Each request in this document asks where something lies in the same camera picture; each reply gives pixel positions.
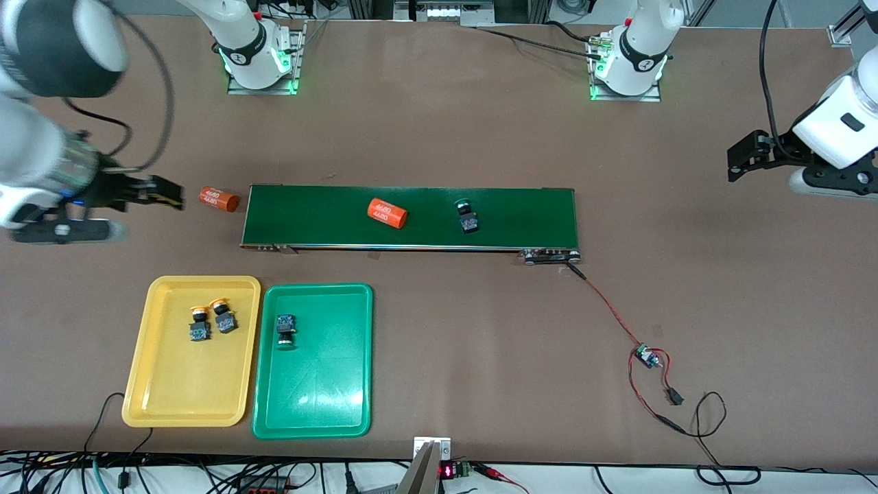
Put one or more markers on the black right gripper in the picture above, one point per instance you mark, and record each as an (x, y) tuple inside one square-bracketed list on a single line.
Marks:
[(112, 190)]

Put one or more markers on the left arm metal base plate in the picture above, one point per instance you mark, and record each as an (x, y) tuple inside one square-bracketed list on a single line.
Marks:
[(651, 96)]

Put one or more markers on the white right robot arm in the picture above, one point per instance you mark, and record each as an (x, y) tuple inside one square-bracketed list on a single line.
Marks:
[(27, 144)]

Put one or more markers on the green plastic tray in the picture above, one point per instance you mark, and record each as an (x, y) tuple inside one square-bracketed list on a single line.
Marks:
[(312, 384)]

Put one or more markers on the yellow plastic tray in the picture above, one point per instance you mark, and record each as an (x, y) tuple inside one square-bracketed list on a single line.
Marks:
[(185, 377)]

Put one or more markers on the green conveyor belt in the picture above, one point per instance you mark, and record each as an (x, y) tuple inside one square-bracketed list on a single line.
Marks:
[(309, 219)]

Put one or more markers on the black plug with red lead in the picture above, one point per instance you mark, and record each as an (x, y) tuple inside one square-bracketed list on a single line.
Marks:
[(675, 396)]

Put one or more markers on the green push button switch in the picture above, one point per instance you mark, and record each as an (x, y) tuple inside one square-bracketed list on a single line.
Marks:
[(468, 221), (285, 324)]

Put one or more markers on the orange cylinder printed 4680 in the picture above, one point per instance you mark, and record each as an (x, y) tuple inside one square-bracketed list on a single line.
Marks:
[(218, 198), (387, 213)]

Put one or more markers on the white aluminium extrusion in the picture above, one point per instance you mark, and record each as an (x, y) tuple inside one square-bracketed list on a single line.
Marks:
[(838, 36)]

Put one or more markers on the aluminium frame structure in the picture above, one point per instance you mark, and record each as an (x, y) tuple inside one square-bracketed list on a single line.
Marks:
[(405, 10)]

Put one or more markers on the yellow push button switch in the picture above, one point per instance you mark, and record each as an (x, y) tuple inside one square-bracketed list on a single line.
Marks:
[(225, 321), (199, 331)]

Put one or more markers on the red clip lead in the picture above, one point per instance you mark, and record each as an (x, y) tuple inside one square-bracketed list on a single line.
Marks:
[(490, 471)]

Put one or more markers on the orange power strip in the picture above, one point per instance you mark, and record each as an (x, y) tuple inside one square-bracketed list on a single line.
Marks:
[(264, 488)]

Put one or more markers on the red LED display module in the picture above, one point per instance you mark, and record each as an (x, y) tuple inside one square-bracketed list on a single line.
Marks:
[(447, 471)]

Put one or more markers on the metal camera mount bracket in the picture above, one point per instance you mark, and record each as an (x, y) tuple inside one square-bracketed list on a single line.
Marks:
[(422, 473)]

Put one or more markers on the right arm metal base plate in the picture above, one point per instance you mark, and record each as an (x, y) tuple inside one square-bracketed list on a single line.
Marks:
[(296, 68)]

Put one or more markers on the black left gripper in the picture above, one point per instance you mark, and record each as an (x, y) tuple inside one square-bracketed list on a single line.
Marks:
[(784, 149)]

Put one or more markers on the small speed controller board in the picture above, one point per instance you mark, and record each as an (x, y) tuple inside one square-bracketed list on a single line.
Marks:
[(645, 357)]

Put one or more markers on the red power lead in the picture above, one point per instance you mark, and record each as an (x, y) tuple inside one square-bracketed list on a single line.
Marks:
[(630, 377)]

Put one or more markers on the white LED light bar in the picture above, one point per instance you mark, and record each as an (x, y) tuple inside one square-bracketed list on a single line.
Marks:
[(442, 14)]

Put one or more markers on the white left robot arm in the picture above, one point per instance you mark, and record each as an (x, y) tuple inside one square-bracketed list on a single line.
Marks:
[(840, 123)]

